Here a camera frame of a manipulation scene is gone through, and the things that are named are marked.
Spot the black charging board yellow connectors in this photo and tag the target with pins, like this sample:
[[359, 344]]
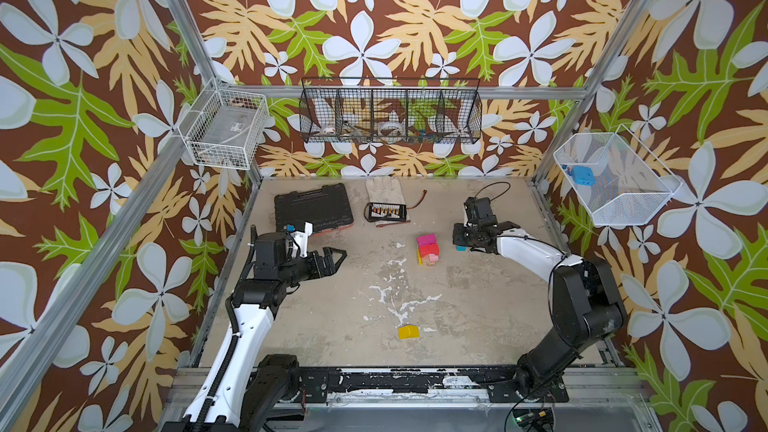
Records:
[[383, 213]]

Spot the white wire basket right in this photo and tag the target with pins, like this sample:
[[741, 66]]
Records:
[[632, 183]]

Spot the white wire basket left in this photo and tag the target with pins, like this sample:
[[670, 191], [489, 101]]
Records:
[[222, 128]]

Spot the black and red tool case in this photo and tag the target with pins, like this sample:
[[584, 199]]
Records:
[[327, 208]]

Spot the magenta wood block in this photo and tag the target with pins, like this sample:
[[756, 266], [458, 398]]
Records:
[[426, 240]]

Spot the white work glove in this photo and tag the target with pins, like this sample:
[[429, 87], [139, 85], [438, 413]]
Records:
[[384, 189]]

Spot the black wire basket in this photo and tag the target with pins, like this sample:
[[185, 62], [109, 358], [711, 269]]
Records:
[[390, 110]]

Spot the red wood block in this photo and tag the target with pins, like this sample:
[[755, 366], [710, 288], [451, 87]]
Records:
[[427, 250]]

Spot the yellow rounded wood block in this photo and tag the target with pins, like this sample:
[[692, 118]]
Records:
[[408, 331]]

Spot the aluminium frame post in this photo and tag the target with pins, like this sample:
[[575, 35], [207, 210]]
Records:
[[202, 60]]

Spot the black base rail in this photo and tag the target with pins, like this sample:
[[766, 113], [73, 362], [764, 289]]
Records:
[[496, 382]]

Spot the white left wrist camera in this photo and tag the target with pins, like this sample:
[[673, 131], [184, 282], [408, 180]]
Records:
[[298, 238]]

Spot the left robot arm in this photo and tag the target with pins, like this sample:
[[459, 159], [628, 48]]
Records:
[[238, 393]]

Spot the blue object in basket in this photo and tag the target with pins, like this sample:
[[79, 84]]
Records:
[[582, 175]]

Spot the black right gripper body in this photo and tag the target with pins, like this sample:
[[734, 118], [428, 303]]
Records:
[[470, 235]]

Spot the light pink wood block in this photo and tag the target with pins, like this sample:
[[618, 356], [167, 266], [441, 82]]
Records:
[[430, 260]]

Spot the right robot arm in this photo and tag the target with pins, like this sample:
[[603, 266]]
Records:
[[583, 300]]

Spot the white wire basket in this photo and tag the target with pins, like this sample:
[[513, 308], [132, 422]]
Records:
[[632, 183], [222, 128]]

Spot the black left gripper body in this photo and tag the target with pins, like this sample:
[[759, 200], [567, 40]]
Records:
[[311, 269]]

